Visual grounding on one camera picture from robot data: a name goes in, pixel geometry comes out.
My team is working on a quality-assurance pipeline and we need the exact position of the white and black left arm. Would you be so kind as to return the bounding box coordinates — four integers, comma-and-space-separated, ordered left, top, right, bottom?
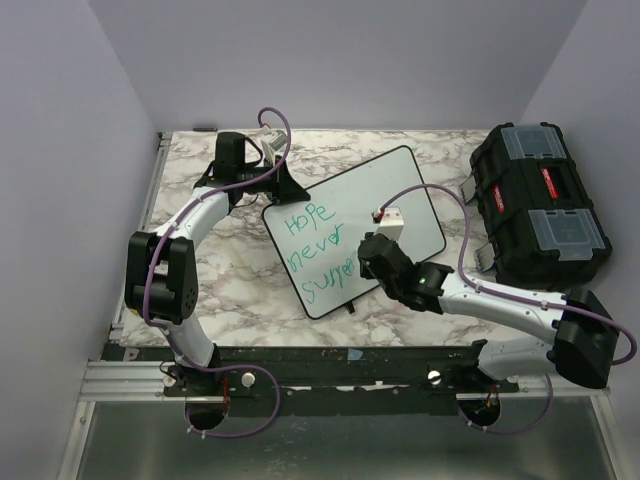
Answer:
124, 127, 310, 395

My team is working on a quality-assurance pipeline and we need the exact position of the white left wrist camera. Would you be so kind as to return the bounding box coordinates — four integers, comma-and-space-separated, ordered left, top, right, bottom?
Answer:
258, 126, 289, 166

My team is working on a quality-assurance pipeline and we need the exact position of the white whiteboard black frame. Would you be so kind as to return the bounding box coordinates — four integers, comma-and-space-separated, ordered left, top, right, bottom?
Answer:
262, 145, 424, 319

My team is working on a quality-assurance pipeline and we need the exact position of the black plastic toolbox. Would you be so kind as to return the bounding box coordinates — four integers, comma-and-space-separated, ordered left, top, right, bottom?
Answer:
460, 122, 612, 291

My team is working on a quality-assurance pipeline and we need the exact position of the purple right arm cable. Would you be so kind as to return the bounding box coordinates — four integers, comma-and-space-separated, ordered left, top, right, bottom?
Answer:
377, 183, 639, 435

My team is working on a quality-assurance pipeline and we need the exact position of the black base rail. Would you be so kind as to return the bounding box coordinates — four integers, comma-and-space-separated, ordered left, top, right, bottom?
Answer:
164, 341, 518, 417

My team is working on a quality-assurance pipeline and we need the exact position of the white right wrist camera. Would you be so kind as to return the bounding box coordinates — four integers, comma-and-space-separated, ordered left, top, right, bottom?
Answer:
372, 207, 405, 241

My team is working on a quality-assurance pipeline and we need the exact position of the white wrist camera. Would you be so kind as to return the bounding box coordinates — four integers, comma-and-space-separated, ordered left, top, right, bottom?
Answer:
372, 207, 405, 241
258, 126, 289, 166

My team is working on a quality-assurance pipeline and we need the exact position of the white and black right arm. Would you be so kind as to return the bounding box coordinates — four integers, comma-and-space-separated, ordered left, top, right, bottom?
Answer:
357, 233, 619, 392

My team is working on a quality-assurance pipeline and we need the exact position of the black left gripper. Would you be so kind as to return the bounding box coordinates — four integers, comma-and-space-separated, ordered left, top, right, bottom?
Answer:
238, 155, 311, 204

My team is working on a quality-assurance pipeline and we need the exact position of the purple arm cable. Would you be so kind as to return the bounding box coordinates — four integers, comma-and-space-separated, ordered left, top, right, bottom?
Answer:
142, 106, 292, 440
377, 183, 639, 435

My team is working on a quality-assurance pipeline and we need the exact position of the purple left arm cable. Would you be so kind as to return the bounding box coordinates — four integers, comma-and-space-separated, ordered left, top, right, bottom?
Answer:
142, 106, 292, 440

